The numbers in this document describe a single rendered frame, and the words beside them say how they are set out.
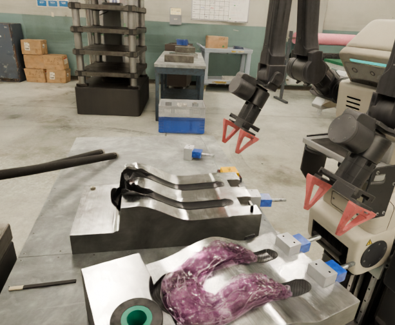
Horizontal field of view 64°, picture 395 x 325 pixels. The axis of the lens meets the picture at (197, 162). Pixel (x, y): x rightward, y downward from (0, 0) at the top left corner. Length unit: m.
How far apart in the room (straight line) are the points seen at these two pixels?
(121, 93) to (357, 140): 4.35
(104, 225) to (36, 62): 6.84
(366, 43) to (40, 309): 0.99
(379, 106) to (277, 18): 0.42
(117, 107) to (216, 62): 3.15
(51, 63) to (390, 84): 7.10
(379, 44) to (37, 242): 1.02
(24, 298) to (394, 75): 0.86
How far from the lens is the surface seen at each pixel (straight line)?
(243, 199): 0.96
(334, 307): 0.74
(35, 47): 7.53
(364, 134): 0.64
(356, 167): 0.68
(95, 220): 0.90
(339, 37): 6.84
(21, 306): 0.81
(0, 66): 7.78
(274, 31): 1.00
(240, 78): 0.97
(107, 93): 4.86
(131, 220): 0.83
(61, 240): 0.96
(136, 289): 0.63
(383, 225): 1.11
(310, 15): 1.06
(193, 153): 1.37
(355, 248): 1.09
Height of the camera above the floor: 1.36
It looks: 24 degrees down
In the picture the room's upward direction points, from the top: 3 degrees clockwise
